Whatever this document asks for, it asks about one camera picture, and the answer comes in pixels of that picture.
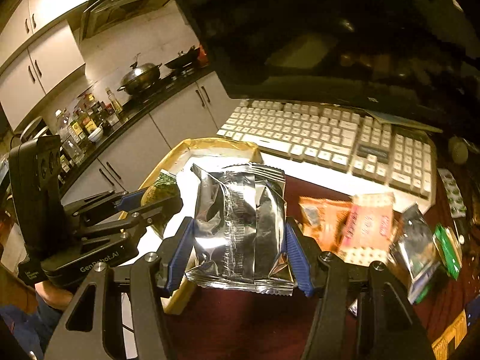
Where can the black TCL monitor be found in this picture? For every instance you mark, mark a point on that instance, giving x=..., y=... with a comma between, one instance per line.
x=418, y=59

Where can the gold rimmed white tray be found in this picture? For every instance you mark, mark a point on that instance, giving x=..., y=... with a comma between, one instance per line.
x=210, y=153

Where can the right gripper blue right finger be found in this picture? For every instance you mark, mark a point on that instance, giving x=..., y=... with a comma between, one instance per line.
x=302, y=252

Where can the red white cracker pack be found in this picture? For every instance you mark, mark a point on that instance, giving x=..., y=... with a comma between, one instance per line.
x=368, y=233

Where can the range hood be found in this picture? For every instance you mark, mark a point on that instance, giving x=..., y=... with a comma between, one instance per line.
x=104, y=14

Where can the silver foil snack bag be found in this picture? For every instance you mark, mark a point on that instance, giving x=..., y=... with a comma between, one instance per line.
x=239, y=236

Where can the green wafer biscuit pack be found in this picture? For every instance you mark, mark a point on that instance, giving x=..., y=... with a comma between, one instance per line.
x=449, y=250

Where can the white computer keyboard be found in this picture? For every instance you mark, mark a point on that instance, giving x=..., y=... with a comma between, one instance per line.
x=339, y=142

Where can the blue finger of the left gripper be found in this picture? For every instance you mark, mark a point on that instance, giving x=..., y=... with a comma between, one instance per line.
x=129, y=201
x=157, y=214

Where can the silver clear snack bag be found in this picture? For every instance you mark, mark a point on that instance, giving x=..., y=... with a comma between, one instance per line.
x=414, y=250

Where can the white small bowl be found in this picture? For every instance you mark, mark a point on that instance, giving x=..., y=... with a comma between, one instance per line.
x=96, y=135

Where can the black frying pan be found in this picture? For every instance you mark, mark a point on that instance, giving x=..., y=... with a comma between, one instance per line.
x=184, y=59

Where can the steel wok with lid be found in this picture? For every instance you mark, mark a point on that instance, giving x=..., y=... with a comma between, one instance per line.
x=140, y=77

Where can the oil bottle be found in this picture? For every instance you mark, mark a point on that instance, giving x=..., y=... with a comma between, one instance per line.
x=115, y=103

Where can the green gold snack packet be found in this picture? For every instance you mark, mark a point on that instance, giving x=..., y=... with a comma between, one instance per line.
x=164, y=187

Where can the pill blister pack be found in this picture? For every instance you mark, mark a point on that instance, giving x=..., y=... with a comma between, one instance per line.
x=455, y=200

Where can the clear plastic bottle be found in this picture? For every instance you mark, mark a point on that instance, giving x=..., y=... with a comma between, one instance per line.
x=69, y=139

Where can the orange snack packet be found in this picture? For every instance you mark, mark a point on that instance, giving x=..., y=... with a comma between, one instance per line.
x=324, y=220

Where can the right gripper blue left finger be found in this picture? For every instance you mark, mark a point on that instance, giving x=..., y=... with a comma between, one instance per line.
x=174, y=254

